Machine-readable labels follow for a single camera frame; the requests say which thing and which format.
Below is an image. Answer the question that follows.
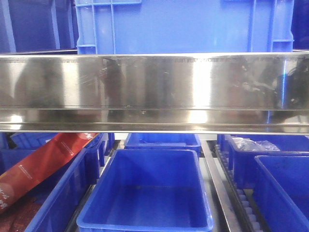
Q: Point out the blue bin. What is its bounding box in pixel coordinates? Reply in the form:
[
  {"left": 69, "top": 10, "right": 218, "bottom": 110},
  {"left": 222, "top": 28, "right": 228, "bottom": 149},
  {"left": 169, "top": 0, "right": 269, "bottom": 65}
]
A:
[
  {"left": 76, "top": 149, "right": 214, "bottom": 232},
  {"left": 253, "top": 156, "right": 309, "bottom": 232},
  {"left": 75, "top": 0, "right": 294, "bottom": 54},
  {"left": 217, "top": 134, "right": 309, "bottom": 189},
  {"left": 0, "top": 133, "right": 108, "bottom": 232},
  {"left": 124, "top": 133, "right": 202, "bottom": 157}
]

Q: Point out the roller track strip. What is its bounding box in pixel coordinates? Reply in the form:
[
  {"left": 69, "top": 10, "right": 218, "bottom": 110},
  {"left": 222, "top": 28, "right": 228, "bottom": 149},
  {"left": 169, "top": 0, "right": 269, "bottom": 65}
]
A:
[{"left": 214, "top": 145, "right": 264, "bottom": 232}]

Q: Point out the blue bin rear centre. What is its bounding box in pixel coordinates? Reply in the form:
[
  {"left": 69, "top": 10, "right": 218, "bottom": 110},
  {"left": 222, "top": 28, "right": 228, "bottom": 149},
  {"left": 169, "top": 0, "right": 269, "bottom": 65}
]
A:
[{"left": 124, "top": 133, "right": 202, "bottom": 157}]

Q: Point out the steel shelf front bar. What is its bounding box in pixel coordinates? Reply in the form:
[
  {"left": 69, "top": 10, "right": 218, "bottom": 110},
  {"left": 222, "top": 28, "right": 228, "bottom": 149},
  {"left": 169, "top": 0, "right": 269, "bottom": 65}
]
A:
[{"left": 0, "top": 52, "right": 309, "bottom": 135}]

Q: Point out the blue bin lower centre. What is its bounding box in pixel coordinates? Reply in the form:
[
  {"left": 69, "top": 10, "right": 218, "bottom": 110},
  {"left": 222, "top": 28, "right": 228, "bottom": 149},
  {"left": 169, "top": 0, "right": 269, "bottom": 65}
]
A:
[{"left": 76, "top": 149, "right": 214, "bottom": 232}]

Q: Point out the blue bin rear right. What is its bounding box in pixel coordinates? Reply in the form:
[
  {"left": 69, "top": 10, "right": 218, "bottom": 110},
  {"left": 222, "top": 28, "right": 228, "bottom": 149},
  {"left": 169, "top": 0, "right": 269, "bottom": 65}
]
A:
[{"left": 217, "top": 134, "right": 309, "bottom": 189}]

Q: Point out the crumpled clear plastic bag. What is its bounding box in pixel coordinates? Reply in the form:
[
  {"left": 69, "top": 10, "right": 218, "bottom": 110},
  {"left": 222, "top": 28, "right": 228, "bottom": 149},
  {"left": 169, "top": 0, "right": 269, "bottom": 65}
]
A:
[{"left": 232, "top": 136, "right": 280, "bottom": 151}]

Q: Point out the blue bin upper centre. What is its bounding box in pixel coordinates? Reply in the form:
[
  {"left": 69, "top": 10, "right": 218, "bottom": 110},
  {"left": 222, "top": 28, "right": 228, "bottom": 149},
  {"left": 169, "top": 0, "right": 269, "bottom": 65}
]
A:
[{"left": 75, "top": 0, "right": 294, "bottom": 54}]

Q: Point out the blue bin lower left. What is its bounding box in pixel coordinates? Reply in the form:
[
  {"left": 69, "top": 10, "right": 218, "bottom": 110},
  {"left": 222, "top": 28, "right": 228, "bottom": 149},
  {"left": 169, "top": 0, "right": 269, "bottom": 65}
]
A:
[{"left": 0, "top": 133, "right": 108, "bottom": 232}]

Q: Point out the red printed package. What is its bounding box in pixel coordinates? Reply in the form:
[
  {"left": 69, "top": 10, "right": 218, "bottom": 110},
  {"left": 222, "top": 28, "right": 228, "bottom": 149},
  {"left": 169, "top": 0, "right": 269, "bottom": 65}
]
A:
[{"left": 0, "top": 132, "right": 98, "bottom": 213}]

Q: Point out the blue bin lower right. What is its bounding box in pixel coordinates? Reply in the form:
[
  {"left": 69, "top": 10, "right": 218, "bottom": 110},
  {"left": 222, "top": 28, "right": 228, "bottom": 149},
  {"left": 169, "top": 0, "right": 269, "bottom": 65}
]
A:
[{"left": 253, "top": 156, "right": 309, "bottom": 232}]

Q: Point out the steel shelf divider rail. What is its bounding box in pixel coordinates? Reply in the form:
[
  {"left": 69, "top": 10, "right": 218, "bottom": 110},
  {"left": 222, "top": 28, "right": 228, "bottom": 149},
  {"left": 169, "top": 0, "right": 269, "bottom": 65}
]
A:
[{"left": 199, "top": 141, "right": 241, "bottom": 232}]

